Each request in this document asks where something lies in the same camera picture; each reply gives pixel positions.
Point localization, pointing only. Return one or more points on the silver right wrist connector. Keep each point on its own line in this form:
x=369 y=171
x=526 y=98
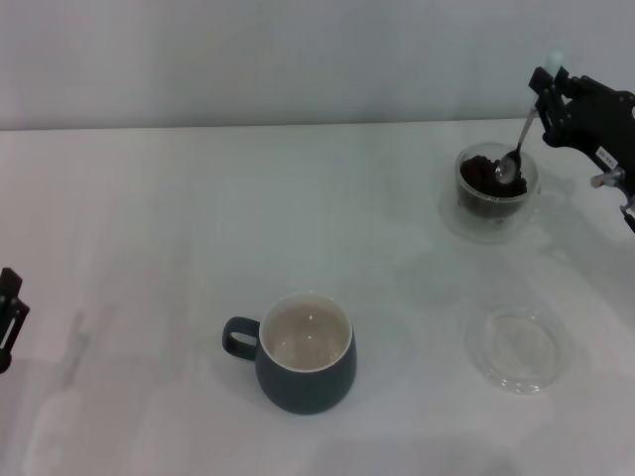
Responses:
x=607 y=178

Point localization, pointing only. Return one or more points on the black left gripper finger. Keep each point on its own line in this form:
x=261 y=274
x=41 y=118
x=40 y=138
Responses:
x=11 y=317

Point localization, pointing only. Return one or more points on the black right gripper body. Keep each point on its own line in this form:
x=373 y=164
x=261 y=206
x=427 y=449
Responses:
x=605 y=124

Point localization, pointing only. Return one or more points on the clear glass dish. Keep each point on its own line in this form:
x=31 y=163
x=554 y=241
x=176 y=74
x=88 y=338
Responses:
x=521 y=357

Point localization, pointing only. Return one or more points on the heap of coffee beans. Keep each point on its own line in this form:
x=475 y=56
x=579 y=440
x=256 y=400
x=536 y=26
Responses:
x=476 y=173

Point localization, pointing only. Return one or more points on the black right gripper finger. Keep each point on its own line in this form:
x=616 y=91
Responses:
x=575 y=83
x=549 y=106

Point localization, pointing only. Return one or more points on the dark blue ceramic mug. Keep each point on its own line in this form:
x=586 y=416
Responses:
x=307 y=382

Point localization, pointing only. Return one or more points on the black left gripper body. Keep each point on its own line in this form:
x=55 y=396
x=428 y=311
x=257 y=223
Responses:
x=4 y=362

